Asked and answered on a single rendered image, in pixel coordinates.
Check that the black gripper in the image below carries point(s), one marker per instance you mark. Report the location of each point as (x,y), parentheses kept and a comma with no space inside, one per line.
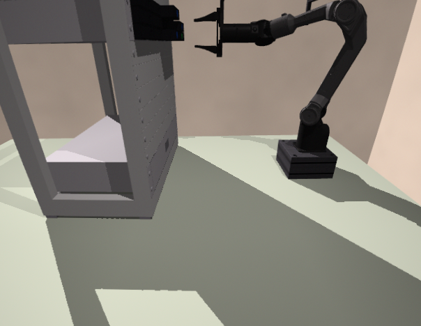
(227,32)

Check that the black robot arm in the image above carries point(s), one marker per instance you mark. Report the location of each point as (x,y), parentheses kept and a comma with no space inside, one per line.
(348,14)

